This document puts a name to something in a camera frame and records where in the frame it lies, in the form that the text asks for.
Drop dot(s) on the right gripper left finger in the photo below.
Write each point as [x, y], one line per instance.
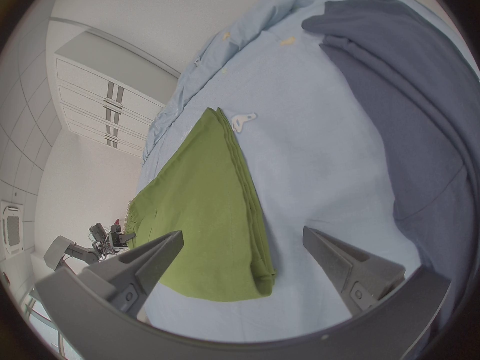
[144, 266]

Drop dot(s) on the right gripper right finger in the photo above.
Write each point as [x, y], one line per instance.
[343, 266]

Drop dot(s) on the green garment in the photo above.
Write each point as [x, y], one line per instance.
[202, 208]

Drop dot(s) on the bed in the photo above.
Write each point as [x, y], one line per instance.
[311, 156]

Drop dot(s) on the dark grey garment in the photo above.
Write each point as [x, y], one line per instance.
[412, 107]

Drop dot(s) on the window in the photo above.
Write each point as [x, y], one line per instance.
[39, 313]

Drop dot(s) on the white ceiling air vent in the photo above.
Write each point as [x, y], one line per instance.
[12, 229]

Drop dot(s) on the white wardrobe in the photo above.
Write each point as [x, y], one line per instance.
[90, 99]

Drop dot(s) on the pale blue quilt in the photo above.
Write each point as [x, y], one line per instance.
[240, 32]

